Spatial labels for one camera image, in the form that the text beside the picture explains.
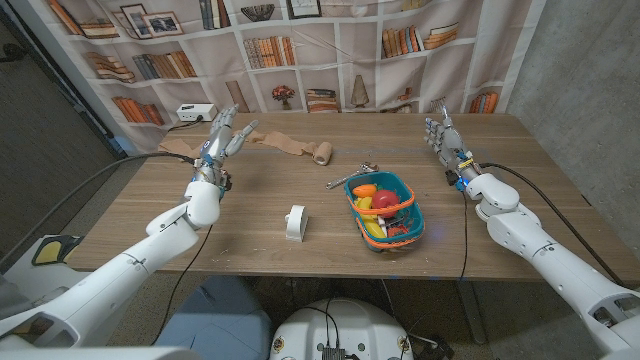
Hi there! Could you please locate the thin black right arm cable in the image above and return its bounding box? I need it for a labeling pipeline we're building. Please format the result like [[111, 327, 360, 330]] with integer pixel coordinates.
[[458, 189, 470, 281]]

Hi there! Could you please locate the teal basket with orange handles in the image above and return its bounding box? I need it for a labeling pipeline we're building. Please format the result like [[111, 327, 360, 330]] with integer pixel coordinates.
[[343, 171, 426, 252]]

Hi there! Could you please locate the printed bookshelf backdrop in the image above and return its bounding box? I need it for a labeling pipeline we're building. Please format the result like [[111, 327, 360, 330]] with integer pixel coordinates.
[[9, 0, 549, 156]]

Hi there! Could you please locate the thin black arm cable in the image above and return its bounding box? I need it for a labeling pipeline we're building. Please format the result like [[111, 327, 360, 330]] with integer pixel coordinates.
[[458, 189, 470, 281], [149, 224, 214, 346]]

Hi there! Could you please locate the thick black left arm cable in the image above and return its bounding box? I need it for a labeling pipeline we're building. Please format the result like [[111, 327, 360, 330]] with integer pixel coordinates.
[[0, 151, 197, 266]]

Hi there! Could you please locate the black torso cable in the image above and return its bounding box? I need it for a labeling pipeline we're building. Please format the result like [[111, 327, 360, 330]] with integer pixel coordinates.
[[292, 298, 341, 351]]

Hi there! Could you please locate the tan adhesive wrap roll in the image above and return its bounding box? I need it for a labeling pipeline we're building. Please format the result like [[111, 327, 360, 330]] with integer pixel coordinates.
[[157, 128, 334, 167]]

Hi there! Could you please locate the black power box cable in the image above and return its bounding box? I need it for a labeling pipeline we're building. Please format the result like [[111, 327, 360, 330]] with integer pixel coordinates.
[[167, 117, 204, 132]]

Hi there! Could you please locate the person in grey trousers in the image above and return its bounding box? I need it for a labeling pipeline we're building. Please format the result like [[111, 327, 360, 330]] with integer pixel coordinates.
[[0, 272, 29, 321]]

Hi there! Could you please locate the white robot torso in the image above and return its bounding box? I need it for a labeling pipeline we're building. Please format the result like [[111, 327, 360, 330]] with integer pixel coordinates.
[[268, 298, 415, 360]]

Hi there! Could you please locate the grey metal table leg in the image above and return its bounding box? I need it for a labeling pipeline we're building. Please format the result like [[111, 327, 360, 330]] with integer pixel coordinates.
[[452, 279, 489, 346]]

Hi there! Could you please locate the red toy tomato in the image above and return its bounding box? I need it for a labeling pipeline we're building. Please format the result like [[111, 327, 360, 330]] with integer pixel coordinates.
[[371, 189, 401, 211]]

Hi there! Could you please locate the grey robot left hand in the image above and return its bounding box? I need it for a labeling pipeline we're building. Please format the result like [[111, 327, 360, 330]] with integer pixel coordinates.
[[192, 103, 261, 185]]

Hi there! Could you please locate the yellow toy banana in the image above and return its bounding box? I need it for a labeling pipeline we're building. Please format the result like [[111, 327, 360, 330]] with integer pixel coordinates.
[[362, 217, 387, 240]]

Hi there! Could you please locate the dark grey partition panel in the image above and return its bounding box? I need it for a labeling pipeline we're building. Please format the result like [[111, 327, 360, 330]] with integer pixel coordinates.
[[0, 7, 127, 257]]

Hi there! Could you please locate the white power box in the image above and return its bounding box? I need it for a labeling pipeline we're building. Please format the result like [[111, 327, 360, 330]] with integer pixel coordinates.
[[175, 103, 219, 123]]

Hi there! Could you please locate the yellow and black object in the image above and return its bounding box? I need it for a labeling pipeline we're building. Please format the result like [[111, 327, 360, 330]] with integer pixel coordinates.
[[30, 234, 84, 267]]

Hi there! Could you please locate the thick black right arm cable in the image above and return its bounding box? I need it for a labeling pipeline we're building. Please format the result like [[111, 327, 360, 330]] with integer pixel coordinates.
[[478, 162, 624, 287]]

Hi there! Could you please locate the blue stool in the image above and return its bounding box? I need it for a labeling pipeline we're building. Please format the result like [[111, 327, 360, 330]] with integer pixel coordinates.
[[154, 274, 274, 360]]

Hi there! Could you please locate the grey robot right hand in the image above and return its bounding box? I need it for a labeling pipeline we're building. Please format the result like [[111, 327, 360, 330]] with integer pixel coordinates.
[[423, 107, 480, 185]]

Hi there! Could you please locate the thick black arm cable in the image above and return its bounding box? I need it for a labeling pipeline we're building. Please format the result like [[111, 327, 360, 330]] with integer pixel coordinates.
[[0, 151, 197, 266], [478, 162, 624, 287]]

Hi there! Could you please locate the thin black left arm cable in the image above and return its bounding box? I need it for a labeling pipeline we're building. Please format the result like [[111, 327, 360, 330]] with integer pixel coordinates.
[[149, 224, 214, 346]]

